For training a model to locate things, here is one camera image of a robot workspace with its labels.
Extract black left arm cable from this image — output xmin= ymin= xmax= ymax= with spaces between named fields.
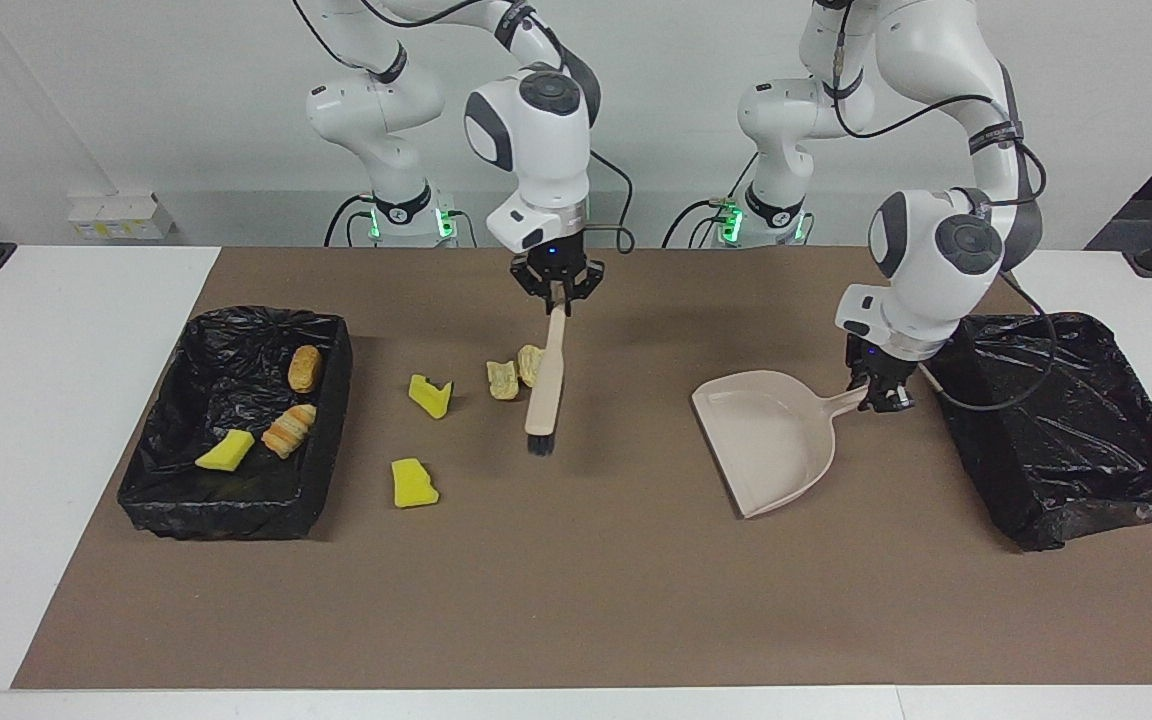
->
xmin=831 ymin=20 xmax=1059 ymax=413

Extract white power strip box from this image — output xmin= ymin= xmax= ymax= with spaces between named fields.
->
xmin=68 ymin=193 xmax=177 ymax=241

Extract brown table mat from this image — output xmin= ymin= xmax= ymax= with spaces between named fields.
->
xmin=11 ymin=247 xmax=1152 ymax=691

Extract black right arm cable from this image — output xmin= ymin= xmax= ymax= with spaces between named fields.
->
xmin=291 ymin=0 xmax=637 ymax=256

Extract black bag lined bin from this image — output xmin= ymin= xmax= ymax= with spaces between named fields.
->
xmin=117 ymin=306 xmax=354 ymax=542
xmin=921 ymin=312 xmax=1152 ymax=553

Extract beige hand brush black bristles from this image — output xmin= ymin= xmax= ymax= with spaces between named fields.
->
xmin=524 ymin=283 xmax=570 ymax=458

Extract large yellow sponge chunk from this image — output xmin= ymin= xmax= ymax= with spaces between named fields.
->
xmin=391 ymin=458 xmax=441 ymax=510

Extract striped orange bread piece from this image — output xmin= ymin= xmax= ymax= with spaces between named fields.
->
xmin=261 ymin=403 xmax=318 ymax=460

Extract yellow green sponge wedge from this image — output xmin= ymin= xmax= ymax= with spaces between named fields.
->
xmin=194 ymin=429 xmax=257 ymax=472
xmin=408 ymin=374 xmax=454 ymax=420

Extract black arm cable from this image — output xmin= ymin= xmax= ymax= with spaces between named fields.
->
xmin=291 ymin=0 xmax=637 ymax=256
xmin=831 ymin=20 xmax=1059 ymax=413

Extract brown oval bread roll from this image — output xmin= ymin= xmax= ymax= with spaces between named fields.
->
xmin=287 ymin=345 xmax=323 ymax=393

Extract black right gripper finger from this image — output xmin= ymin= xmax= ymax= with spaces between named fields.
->
xmin=511 ymin=262 xmax=552 ymax=319
xmin=564 ymin=262 xmax=605 ymax=317

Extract black base power cable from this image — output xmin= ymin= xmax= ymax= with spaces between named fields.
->
xmin=661 ymin=198 xmax=737 ymax=248
xmin=324 ymin=195 xmax=377 ymax=248

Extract beige plastic dustpan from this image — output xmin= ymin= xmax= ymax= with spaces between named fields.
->
xmin=691 ymin=370 xmax=870 ymax=520

